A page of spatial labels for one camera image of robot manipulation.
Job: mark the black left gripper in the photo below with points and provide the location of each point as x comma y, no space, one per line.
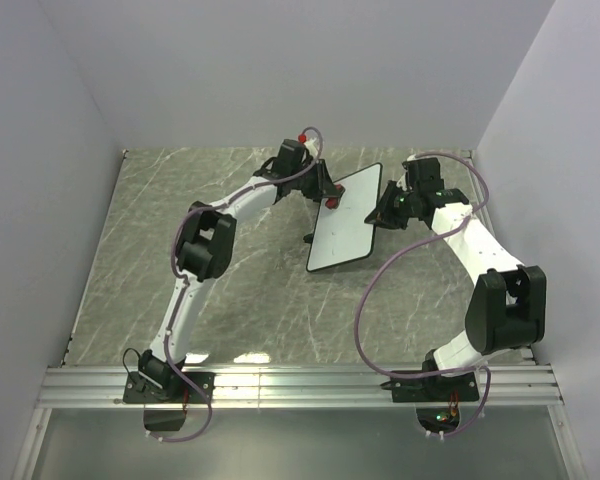
325,186

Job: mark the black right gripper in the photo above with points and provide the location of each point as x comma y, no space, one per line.
379,214

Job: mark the red black whiteboard eraser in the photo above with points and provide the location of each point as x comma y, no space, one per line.
332,202

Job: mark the white whiteboard black frame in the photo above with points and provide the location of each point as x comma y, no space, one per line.
341,234

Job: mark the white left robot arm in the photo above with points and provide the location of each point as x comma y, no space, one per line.
202,250

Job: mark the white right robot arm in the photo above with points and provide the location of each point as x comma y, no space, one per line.
507,308

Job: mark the aluminium mounting rail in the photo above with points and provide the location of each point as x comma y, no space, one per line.
269,387

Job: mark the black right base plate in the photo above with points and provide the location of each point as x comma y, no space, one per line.
433,389

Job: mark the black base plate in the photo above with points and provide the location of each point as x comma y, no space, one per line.
143,391
433,389

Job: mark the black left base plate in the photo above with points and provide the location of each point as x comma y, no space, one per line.
143,391

